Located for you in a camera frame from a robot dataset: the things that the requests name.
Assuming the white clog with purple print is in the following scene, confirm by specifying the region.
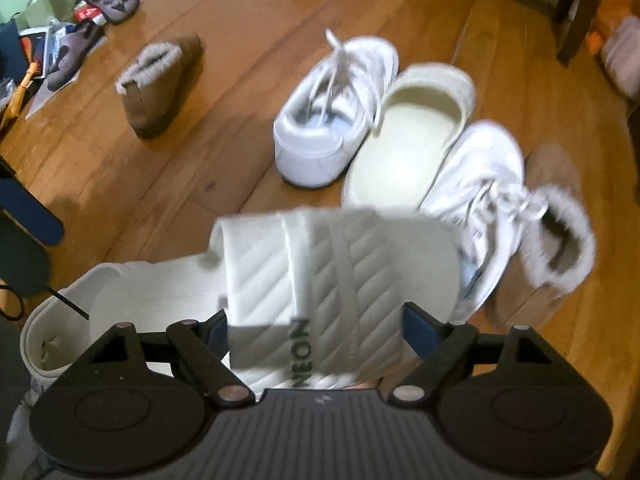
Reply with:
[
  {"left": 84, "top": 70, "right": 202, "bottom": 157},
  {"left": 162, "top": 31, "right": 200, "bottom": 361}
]
[{"left": 5, "top": 261, "right": 151, "bottom": 461}]

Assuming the red packet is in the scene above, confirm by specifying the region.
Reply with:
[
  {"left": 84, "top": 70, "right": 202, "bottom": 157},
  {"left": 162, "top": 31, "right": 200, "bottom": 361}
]
[{"left": 74, "top": 1, "right": 107, "bottom": 24}]

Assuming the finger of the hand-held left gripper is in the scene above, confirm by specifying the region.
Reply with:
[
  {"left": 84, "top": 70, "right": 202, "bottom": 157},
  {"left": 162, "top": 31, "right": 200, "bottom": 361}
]
[
  {"left": 0, "top": 175, "right": 66, "bottom": 248},
  {"left": 0, "top": 211, "right": 52, "bottom": 298}
]

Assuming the white paper sheet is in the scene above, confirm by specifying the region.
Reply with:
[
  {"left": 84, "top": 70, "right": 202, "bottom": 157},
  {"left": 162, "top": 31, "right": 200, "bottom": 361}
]
[{"left": 24, "top": 59, "right": 83, "bottom": 122}]

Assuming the orange-handled tool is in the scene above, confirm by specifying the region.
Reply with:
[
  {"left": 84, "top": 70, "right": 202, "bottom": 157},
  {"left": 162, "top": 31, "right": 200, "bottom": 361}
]
[{"left": 0, "top": 61, "right": 42, "bottom": 128}]

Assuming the cream slide slipper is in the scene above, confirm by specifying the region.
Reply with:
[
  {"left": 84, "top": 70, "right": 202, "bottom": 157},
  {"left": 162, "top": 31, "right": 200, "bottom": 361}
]
[
  {"left": 89, "top": 206, "right": 462, "bottom": 392},
  {"left": 341, "top": 62, "right": 478, "bottom": 212}
]

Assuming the orange cloth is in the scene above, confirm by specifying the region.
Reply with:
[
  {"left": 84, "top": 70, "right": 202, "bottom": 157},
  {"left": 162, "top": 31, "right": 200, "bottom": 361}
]
[{"left": 589, "top": 0, "right": 622, "bottom": 57}]

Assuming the pink bin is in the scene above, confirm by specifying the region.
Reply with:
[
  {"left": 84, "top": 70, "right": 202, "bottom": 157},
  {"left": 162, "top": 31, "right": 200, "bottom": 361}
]
[{"left": 599, "top": 14, "right": 640, "bottom": 97}]

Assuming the dark wooden chair leg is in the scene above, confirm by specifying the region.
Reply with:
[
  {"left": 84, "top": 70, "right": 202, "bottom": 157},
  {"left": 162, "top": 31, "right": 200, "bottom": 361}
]
[{"left": 556, "top": 0, "right": 607, "bottom": 65}]

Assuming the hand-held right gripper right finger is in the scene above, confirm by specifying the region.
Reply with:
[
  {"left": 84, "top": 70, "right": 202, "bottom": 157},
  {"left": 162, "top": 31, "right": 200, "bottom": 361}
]
[{"left": 388, "top": 302, "right": 554, "bottom": 407}]

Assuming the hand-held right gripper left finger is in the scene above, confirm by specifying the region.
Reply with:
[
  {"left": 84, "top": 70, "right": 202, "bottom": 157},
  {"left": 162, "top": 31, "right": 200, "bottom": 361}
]
[{"left": 87, "top": 309, "right": 254, "bottom": 407}]

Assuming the white lace-up sneaker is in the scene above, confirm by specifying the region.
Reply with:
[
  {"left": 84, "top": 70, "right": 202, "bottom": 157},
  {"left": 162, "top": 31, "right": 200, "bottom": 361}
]
[
  {"left": 273, "top": 29, "right": 401, "bottom": 189},
  {"left": 416, "top": 120, "right": 552, "bottom": 322}
]

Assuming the tan fur-lined boot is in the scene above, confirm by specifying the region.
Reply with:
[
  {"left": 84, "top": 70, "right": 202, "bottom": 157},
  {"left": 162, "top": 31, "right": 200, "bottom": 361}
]
[
  {"left": 115, "top": 33, "right": 207, "bottom": 141},
  {"left": 486, "top": 144, "right": 597, "bottom": 329}
]

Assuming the black cable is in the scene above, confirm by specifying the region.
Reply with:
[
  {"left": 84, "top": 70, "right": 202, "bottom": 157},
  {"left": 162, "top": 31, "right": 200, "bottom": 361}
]
[{"left": 0, "top": 282, "right": 92, "bottom": 323}]

